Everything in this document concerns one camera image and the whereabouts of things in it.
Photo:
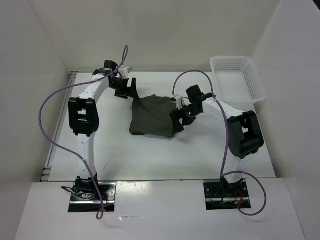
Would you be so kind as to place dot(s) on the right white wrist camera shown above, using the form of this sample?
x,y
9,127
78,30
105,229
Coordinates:
x,y
178,100

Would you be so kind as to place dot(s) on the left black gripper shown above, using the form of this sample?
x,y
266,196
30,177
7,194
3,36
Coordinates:
x,y
127,91

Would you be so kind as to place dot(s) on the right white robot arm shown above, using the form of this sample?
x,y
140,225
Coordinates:
x,y
244,137

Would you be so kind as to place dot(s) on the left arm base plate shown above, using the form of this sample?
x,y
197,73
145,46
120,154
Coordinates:
x,y
86,201

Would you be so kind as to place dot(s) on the white plastic basket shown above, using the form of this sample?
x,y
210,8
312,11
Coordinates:
x,y
236,80

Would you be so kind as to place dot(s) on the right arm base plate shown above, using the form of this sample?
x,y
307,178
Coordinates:
x,y
219,197

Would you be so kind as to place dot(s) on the olive green shorts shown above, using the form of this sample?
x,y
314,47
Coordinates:
x,y
151,116

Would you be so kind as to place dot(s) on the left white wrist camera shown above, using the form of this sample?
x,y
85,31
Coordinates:
x,y
124,71

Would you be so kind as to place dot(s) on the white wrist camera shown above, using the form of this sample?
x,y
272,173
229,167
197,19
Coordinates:
x,y
124,71
178,100

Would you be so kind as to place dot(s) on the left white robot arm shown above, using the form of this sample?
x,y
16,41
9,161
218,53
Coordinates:
x,y
84,120

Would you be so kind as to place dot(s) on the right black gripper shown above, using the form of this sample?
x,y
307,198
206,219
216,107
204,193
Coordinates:
x,y
178,126

